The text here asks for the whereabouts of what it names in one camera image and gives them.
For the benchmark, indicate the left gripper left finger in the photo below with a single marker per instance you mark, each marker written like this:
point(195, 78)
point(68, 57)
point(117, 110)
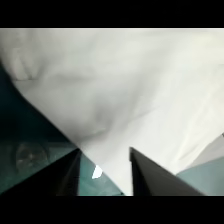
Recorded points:
point(56, 180)

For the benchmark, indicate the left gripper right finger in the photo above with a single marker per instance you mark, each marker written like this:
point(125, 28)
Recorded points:
point(150, 180)

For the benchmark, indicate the white shirt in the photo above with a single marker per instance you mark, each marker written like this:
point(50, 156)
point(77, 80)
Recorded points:
point(126, 86)

